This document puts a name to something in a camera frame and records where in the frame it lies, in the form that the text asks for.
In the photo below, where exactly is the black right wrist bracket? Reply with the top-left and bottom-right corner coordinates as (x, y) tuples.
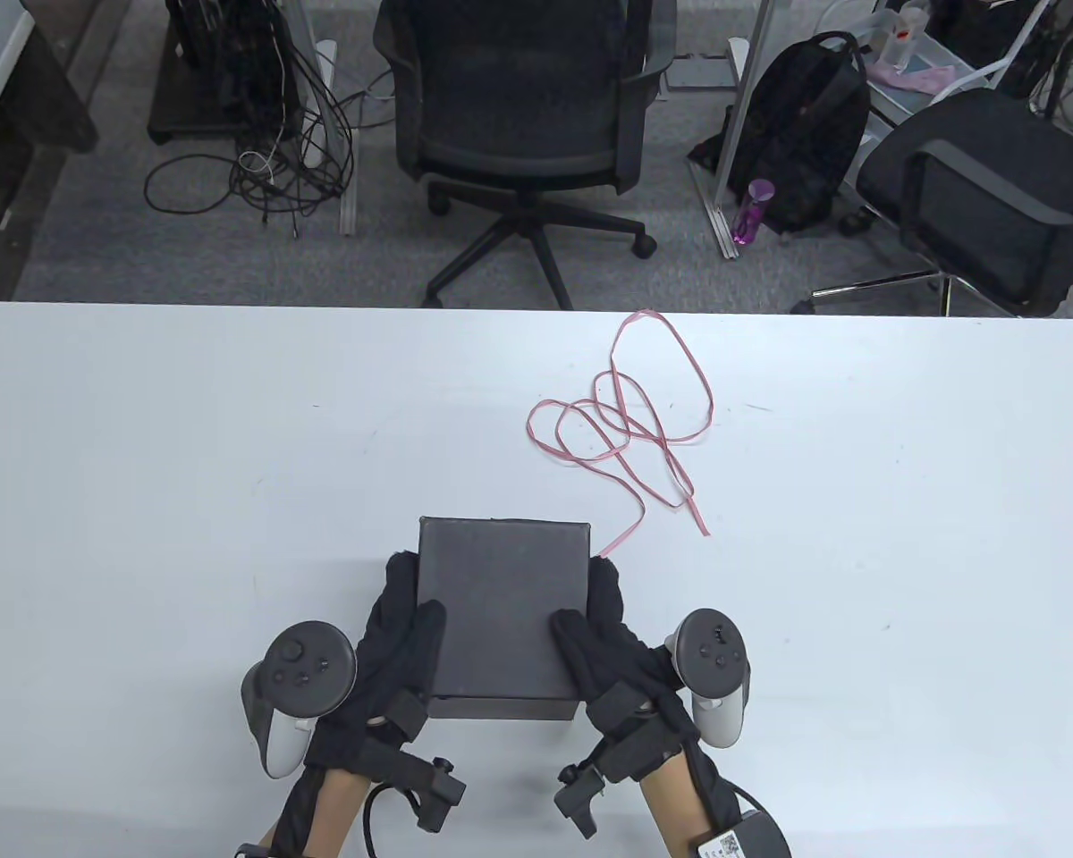
(554, 760), (609, 839)

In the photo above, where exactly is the white desk leg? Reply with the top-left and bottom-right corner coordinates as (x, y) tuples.
(286, 0), (359, 238)
(668, 0), (783, 262)

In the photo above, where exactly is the black computer tower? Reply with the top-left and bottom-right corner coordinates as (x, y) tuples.
(148, 0), (305, 146)

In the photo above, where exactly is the pink bow ribbon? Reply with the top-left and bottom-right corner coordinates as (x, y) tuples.
(527, 310), (714, 557)

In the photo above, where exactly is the purple water bottle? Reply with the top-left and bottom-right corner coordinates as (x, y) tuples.
(731, 179), (775, 248)

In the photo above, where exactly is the white power strip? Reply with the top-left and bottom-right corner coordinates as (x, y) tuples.
(302, 40), (338, 168)

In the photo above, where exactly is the grey left hand controller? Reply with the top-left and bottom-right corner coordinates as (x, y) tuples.
(241, 621), (359, 780)

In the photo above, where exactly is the grey hand controller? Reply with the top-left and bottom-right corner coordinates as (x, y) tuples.
(241, 621), (359, 780)
(662, 610), (754, 750)

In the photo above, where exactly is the black backpack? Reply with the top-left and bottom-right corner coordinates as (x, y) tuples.
(689, 33), (873, 235)

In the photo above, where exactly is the black gift box base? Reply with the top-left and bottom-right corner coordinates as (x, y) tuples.
(427, 699), (580, 722)

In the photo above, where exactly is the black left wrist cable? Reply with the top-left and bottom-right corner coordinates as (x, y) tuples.
(360, 782), (385, 858)

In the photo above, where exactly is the person's left hand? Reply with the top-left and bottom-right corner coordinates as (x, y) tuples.
(308, 551), (448, 778)

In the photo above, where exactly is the clear plastic bin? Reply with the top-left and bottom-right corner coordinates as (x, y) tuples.
(863, 0), (989, 99)

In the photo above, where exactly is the black left wrist bracket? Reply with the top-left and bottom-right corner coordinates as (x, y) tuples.
(410, 756), (468, 834)

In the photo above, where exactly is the black wrist bracket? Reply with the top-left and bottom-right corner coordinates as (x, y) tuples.
(554, 760), (609, 839)
(410, 756), (468, 834)

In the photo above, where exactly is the black chair with chrome base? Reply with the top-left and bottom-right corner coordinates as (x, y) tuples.
(791, 88), (1073, 318)

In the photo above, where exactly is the person's right hand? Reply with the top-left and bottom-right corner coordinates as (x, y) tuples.
(550, 554), (703, 787)

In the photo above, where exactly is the pink cloth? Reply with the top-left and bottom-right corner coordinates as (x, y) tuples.
(876, 63), (959, 95)

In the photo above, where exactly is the grey right hand controller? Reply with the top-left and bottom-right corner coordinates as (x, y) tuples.
(662, 610), (754, 750)

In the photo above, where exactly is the dark desk with white top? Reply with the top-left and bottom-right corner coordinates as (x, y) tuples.
(0, 0), (99, 300)

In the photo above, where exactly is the black gift box lid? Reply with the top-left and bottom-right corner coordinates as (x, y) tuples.
(417, 516), (591, 703)

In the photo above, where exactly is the person's left forearm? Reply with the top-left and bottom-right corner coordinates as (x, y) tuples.
(259, 764), (376, 858)

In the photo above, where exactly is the tangle of black cables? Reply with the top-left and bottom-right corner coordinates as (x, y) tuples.
(143, 0), (359, 240)

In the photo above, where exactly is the person's right forearm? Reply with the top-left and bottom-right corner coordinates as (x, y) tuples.
(635, 760), (743, 858)

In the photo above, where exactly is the black mesh office chair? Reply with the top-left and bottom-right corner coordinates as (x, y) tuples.
(373, 0), (678, 311)

